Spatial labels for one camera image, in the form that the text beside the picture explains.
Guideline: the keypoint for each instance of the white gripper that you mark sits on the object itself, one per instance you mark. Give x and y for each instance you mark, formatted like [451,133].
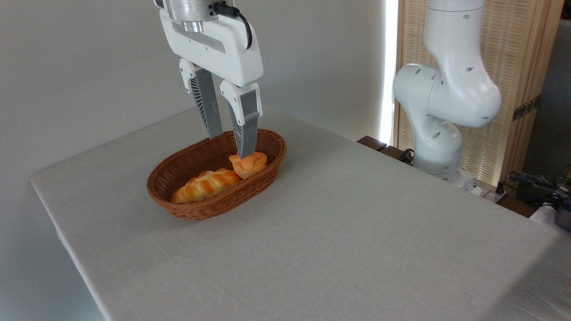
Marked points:
[223,49]

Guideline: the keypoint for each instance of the round knotted bread roll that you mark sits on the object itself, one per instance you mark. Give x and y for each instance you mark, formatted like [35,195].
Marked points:
[250,167]

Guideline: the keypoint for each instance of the long braided bread loaf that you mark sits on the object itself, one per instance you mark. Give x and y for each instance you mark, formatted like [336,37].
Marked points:
[205,185]

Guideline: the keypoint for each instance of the brown wicker oval basket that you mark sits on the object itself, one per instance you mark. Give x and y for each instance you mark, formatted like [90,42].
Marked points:
[209,209]

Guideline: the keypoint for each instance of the light wooden slatted screen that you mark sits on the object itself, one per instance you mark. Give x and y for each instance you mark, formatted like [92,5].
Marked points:
[513,44]

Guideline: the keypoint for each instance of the dark metal screen hinge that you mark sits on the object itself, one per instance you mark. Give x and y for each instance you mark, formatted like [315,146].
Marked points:
[526,108]

